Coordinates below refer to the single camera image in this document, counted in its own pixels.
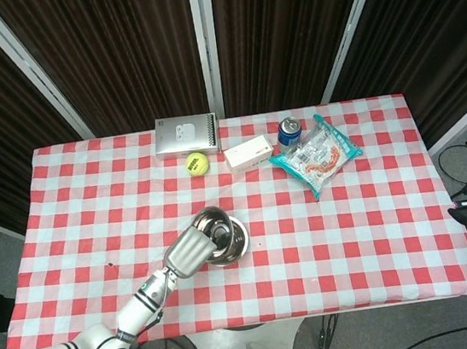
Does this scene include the teal clear snack packet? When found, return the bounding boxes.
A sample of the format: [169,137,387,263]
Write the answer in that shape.
[263,108,369,207]

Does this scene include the white partition frame post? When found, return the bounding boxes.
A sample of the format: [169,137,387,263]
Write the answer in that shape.
[187,0,227,121]
[307,0,405,104]
[0,0,96,150]

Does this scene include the small white carton box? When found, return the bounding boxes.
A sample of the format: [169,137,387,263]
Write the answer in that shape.
[222,132,277,174]

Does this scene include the blue drink can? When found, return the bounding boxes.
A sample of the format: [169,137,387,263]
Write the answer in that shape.
[275,116,305,152]

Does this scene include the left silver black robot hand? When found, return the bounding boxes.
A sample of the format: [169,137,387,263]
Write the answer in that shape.
[161,222,224,282]

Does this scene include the silver earbuds box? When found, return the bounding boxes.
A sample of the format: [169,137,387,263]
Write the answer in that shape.
[150,110,224,162]

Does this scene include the red white checked tablecloth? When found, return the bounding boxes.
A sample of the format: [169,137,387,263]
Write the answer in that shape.
[0,84,467,349]

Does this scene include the yellow tennis ball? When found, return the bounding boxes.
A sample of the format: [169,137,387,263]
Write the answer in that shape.
[183,149,211,178]

